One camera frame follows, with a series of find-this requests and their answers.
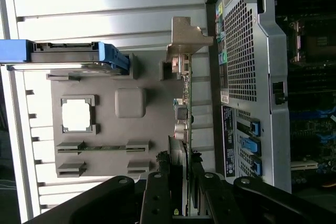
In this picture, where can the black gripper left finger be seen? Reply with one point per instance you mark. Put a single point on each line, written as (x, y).
(155, 200)

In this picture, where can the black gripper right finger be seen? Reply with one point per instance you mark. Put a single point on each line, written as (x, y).
(223, 203)

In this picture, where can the blue card retention clip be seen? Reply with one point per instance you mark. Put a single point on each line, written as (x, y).
(257, 166)
(251, 146)
(255, 128)

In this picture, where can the white expansion slot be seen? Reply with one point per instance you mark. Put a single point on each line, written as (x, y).
(303, 165)

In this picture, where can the CPU chip silver lid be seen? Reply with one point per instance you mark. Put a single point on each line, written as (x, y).
(76, 116)

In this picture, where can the green motherboard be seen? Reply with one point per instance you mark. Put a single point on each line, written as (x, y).
(312, 129)

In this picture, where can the black expansion slot blue latch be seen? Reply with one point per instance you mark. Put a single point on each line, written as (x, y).
(323, 138)

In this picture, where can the grey parts rack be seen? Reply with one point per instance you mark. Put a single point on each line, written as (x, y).
(105, 85)

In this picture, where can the black open PC case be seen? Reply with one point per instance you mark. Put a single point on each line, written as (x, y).
(277, 77)

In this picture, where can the silver hard disk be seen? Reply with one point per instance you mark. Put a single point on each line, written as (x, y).
(63, 53)

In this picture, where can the CPU socket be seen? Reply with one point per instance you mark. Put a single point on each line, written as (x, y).
(320, 43)

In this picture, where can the blue disk caddy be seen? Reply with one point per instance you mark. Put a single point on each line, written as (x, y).
(13, 51)

